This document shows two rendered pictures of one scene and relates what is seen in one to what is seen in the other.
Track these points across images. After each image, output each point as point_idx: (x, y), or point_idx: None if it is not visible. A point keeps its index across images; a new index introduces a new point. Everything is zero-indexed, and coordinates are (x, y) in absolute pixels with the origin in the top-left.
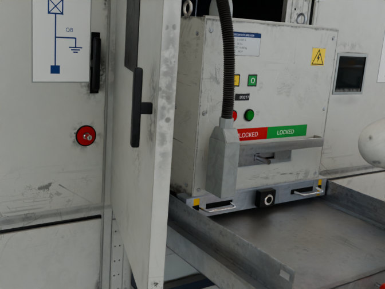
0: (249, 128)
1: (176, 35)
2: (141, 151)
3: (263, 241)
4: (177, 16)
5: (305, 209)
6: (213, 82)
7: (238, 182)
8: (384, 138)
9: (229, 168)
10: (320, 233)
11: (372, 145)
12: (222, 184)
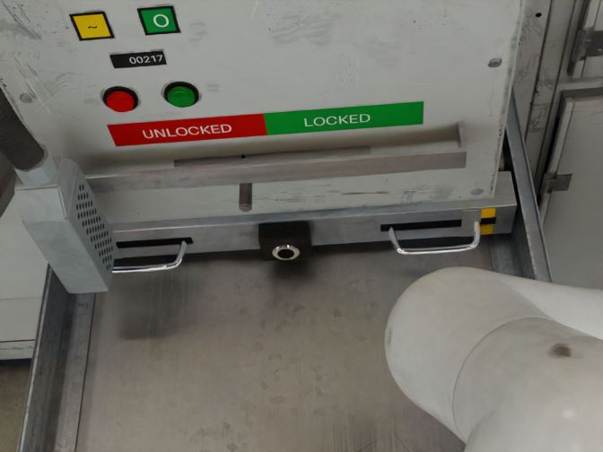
0: (196, 119)
1: None
2: None
3: (179, 378)
4: None
5: (411, 272)
6: (20, 36)
7: (205, 207)
8: (405, 372)
9: (60, 256)
10: (338, 392)
11: (387, 359)
12: (58, 276)
